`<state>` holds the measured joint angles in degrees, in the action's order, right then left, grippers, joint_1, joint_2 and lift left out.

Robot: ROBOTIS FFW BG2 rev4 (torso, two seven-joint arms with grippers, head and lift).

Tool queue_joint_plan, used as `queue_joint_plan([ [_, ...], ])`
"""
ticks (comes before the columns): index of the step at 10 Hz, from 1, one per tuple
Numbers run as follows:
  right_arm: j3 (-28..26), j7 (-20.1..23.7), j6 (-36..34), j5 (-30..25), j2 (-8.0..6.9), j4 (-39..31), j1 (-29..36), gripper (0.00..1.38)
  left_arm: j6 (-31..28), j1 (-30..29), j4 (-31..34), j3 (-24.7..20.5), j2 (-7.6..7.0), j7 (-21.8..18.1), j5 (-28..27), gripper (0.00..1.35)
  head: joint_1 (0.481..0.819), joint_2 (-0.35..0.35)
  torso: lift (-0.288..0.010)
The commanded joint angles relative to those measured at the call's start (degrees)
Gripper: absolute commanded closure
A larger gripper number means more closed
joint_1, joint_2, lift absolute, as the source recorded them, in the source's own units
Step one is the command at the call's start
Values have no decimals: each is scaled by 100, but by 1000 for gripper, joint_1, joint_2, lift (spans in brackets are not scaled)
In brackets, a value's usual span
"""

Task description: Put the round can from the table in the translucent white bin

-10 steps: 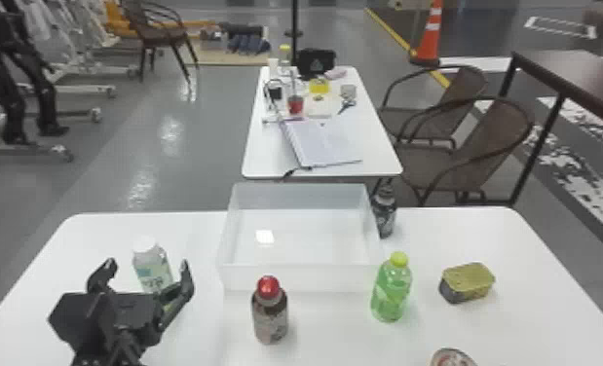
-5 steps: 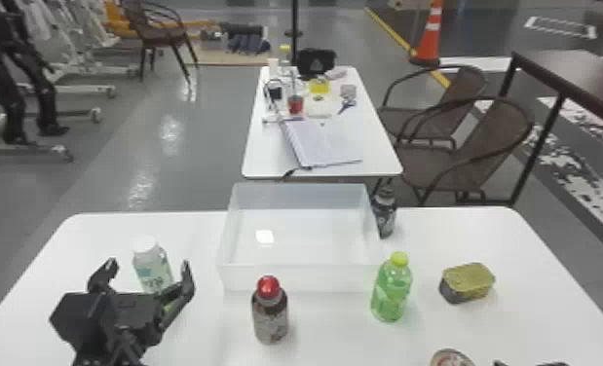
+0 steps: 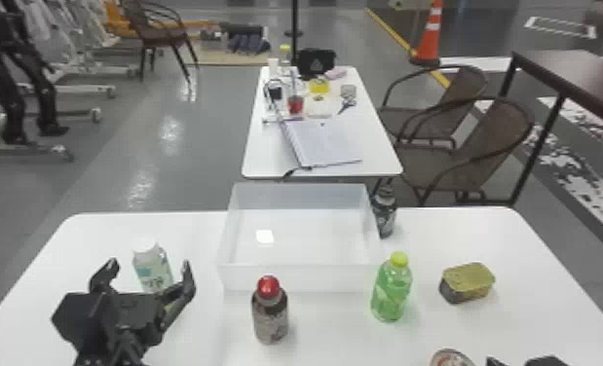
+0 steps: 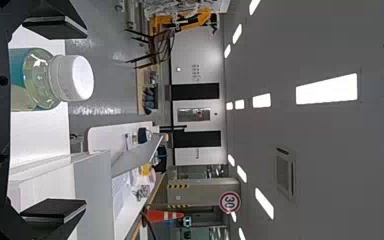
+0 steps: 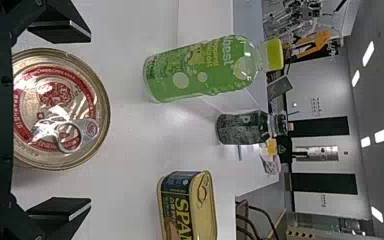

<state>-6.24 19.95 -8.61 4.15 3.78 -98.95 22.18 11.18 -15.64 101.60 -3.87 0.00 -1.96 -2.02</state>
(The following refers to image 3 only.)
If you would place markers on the black post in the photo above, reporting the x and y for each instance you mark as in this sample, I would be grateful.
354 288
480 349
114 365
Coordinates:
294 25

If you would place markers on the dark side table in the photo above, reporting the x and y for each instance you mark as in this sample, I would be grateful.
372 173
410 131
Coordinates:
577 76

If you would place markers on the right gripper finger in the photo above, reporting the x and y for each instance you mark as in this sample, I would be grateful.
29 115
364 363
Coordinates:
496 362
546 361

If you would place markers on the red cup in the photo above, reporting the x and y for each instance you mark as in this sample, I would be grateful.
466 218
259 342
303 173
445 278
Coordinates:
296 105

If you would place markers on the white side table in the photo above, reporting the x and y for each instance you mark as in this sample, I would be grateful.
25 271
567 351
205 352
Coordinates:
372 143

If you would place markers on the clear box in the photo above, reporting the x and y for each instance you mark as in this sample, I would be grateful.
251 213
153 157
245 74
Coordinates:
301 240

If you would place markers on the yellow can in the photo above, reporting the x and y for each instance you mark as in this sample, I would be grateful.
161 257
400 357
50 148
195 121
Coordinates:
467 280

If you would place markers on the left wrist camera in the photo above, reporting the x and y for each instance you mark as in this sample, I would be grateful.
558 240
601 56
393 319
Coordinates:
73 319

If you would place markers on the white notebook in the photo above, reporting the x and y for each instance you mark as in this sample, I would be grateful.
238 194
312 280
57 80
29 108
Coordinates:
321 143

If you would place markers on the black bag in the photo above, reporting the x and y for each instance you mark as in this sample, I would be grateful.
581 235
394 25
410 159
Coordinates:
316 62

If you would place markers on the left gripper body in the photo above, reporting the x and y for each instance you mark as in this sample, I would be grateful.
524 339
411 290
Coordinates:
127 314

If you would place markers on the white bottle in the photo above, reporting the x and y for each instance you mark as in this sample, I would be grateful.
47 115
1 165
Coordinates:
151 266

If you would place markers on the brown bottle with red cap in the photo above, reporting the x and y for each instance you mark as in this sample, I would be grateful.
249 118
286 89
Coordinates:
270 314

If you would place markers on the orange cone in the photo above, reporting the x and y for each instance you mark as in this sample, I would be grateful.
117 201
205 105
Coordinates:
429 41

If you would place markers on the brown chair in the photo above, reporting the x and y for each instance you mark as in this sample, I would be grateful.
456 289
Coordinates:
158 33
436 117
464 158

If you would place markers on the yellow container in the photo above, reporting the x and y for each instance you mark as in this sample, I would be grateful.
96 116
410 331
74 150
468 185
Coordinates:
319 86

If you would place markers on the scissors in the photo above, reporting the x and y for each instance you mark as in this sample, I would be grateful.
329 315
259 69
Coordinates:
347 106

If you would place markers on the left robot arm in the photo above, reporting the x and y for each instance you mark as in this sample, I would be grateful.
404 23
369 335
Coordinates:
112 355

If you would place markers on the black can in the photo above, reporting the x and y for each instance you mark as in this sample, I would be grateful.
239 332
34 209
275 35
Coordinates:
384 214

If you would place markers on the green bottle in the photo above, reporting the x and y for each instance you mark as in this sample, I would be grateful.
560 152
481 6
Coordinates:
390 291

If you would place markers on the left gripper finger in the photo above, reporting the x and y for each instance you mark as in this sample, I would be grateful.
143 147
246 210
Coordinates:
103 278
182 294

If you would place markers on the silver can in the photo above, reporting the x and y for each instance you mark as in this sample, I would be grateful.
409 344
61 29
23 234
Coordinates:
449 359

